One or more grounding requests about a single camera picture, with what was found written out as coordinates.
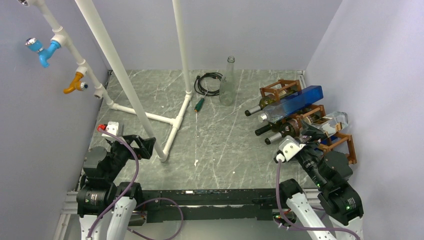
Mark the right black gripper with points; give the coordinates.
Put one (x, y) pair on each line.
(314, 132)

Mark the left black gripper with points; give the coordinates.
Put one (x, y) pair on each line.
(146, 144)

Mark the clear square liquor bottle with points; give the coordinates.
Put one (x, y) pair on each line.
(331, 123)

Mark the green wine bottle silver neck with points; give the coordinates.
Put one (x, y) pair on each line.
(288, 128)

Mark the tall blue liquid bottle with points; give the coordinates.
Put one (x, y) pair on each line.
(291, 104)

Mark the dark wine bottle cream label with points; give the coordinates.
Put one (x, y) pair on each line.
(274, 127)

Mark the tall clear glass bottle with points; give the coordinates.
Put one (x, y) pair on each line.
(227, 92)

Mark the dark green wine bottle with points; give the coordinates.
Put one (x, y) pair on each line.
(264, 101)

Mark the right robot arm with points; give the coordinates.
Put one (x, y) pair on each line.
(330, 172)

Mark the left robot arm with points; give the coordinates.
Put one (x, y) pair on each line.
(104, 208)

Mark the orange plastic faucet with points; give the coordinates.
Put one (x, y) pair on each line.
(77, 84)

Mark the blue plastic faucet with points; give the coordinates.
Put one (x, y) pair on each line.
(44, 54)

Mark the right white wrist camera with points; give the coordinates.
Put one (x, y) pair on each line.
(287, 149)

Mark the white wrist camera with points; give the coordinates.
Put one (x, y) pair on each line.
(112, 127)
(287, 149)

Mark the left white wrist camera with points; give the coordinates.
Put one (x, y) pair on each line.
(112, 127)

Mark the green handled screwdriver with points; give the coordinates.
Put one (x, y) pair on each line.
(199, 105)

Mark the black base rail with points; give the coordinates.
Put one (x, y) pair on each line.
(209, 204)

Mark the white PVC pipe frame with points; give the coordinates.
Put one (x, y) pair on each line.
(93, 19)

